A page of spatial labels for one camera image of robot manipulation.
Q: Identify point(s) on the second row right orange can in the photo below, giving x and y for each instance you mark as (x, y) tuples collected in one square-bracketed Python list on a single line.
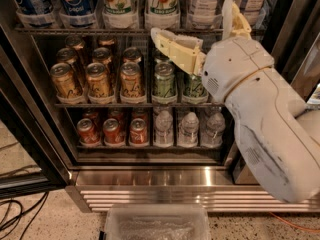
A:
[(133, 54)]

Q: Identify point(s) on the second row left green can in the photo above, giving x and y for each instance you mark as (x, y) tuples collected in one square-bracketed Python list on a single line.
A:
[(160, 57)]

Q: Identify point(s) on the steel fridge base grille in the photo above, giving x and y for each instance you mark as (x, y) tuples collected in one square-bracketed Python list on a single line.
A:
[(97, 190)]

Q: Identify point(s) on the right clear water bottle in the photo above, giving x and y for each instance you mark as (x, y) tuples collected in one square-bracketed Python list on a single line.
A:
[(213, 131)]

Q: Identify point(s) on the front left orange can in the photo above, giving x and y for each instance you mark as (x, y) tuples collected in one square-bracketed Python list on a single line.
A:
[(65, 81)]

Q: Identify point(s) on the second row middle orange can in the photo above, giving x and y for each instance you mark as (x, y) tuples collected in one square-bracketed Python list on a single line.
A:
[(104, 55)]

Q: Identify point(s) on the left clear water bottle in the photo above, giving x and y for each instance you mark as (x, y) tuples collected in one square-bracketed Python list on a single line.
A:
[(164, 129)]

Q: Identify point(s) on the red can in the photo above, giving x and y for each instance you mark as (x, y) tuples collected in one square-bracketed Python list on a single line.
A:
[(88, 131), (138, 131), (113, 131)]

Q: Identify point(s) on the right red can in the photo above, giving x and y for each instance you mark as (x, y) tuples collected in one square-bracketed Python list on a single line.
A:
[(138, 131)]

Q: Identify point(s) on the second row left orange can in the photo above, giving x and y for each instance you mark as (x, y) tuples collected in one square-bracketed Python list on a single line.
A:
[(69, 56)]

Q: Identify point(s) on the clear water bottle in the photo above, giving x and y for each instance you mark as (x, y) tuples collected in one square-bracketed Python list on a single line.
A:
[(164, 129), (213, 131), (188, 130)]

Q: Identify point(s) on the second row orange can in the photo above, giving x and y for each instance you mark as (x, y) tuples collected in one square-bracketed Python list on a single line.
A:
[(104, 55), (69, 56), (133, 54)]

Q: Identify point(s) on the middle clear water bottle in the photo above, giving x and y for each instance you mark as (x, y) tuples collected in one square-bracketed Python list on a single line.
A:
[(188, 130)]

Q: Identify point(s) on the right green 7UP bottle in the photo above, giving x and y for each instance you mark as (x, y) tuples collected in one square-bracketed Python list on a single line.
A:
[(163, 14)]

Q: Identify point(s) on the green 7up bottle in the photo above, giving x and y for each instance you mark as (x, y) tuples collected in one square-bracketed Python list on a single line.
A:
[(163, 14), (120, 13)]

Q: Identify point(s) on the front left green can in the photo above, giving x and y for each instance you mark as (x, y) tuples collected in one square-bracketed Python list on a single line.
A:
[(164, 80)]

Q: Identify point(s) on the left red can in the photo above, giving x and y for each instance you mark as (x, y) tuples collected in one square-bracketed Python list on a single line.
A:
[(88, 131)]

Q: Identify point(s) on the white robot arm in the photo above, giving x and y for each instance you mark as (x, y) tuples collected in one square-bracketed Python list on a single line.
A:
[(248, 147)]

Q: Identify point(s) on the left green 7UP bottle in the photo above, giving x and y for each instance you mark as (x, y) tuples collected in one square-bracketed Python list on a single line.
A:
[(120, 13)]

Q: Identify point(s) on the left white carton bottle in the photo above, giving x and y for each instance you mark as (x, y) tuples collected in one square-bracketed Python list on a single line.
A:
[(202, 14)]

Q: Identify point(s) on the middle red can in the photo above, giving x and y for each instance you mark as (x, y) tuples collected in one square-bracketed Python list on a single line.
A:
[(113, 131)]

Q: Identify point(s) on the clear plastic bin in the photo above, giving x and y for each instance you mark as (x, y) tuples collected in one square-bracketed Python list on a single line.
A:
[(157, 222)]

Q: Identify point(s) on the front right green can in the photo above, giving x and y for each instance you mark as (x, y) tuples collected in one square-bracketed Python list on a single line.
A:
[(193, 86)]

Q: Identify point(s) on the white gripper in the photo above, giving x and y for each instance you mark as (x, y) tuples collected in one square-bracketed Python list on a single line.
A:
[(235, 67)]

